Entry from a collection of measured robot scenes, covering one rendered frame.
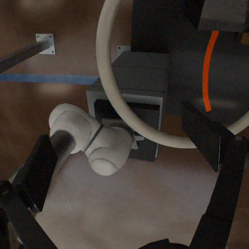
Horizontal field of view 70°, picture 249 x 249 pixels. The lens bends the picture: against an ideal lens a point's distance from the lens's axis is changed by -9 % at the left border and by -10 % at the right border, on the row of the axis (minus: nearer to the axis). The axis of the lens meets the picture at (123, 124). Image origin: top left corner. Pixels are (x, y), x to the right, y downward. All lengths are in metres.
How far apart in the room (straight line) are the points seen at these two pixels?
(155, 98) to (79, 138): 0.41
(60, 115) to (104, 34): 0.52
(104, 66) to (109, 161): 0.49
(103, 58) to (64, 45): 1.56
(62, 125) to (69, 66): 1.27
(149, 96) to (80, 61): 1.10
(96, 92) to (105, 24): 0.65
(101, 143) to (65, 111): 0.20
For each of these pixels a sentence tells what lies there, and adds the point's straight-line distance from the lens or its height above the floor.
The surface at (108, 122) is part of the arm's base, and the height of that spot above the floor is 0.87.
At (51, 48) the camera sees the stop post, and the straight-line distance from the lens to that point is 2.03.
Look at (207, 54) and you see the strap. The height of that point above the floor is 0.02.
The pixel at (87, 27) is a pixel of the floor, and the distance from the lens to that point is 1.81.
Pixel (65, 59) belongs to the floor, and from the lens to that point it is 1.99.
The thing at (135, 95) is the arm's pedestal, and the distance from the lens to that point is 0.96.
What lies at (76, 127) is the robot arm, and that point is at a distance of 0.78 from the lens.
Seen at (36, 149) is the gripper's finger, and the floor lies 1.55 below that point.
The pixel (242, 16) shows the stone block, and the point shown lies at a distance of 1.00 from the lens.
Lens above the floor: 1.64
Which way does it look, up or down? 52 degrees down
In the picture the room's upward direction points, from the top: 157 degrees counter-clockwise
